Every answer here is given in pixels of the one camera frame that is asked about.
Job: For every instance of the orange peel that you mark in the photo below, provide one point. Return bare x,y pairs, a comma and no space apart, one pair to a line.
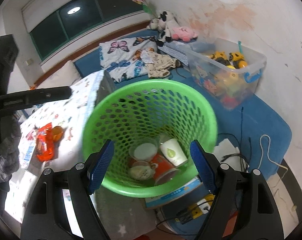
57,133

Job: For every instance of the white cartoon print blanket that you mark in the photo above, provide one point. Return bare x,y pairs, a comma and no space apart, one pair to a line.
50,199

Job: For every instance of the white paper cup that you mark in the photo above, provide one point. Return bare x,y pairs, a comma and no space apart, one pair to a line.
173,152

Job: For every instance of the blue white milk carton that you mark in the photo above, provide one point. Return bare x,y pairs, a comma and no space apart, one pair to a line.
27,149

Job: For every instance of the dark window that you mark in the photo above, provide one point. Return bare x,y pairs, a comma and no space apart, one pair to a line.
73,19

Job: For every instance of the black white cow plush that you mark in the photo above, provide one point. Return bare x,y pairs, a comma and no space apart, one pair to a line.
165,25

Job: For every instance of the clear round lidded container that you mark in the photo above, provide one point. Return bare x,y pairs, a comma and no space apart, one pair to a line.
141,153

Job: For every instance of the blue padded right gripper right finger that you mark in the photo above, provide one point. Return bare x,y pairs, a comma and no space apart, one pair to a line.
205,172

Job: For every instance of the orange snack wrapper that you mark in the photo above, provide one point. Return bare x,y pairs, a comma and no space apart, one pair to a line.
44,143

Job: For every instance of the beige patterned clothes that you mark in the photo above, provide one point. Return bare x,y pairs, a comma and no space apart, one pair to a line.
158,65

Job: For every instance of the pink plush toy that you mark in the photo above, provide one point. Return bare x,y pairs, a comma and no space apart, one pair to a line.
185,34

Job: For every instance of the beige pillow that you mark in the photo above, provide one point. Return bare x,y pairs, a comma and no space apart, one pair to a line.
67,75

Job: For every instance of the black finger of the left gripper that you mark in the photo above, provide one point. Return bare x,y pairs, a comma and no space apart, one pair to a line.
44,95

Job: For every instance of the clear plastic toy bin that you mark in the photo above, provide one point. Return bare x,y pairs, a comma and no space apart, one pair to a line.
227,70

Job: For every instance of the butterfly print pillow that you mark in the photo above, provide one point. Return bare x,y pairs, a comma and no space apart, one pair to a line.
121,58

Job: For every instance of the blue floor mat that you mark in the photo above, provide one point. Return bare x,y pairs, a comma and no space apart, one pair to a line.
264,136

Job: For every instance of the green plastic mesh basket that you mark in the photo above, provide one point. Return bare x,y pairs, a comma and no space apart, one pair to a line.
147,109

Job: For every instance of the blue white patterned cloth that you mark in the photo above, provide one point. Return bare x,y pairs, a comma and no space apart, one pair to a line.
177,50

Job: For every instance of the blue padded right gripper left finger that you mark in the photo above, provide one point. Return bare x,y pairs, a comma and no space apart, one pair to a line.
99,166

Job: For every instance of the red paper cup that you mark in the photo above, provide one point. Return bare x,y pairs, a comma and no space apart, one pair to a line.
164,171

